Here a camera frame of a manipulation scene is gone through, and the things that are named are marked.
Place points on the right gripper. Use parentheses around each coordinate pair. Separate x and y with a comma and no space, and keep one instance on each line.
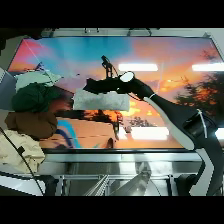
(101,86)

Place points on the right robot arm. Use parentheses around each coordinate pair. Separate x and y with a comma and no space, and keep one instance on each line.
(176,113)

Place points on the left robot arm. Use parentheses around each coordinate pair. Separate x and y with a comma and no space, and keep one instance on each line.
(20,184)

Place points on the pale green garment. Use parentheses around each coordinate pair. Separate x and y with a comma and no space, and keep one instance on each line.
(35,78)

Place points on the dark green garment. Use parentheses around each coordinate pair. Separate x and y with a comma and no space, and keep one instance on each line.
(33,98)

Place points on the brown garment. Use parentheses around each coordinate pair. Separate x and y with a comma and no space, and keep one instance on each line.
(31,124)

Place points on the blue grey garment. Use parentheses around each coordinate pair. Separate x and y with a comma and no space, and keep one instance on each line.
(7,91)

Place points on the cream garment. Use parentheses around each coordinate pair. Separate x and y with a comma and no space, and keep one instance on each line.
(15,150)

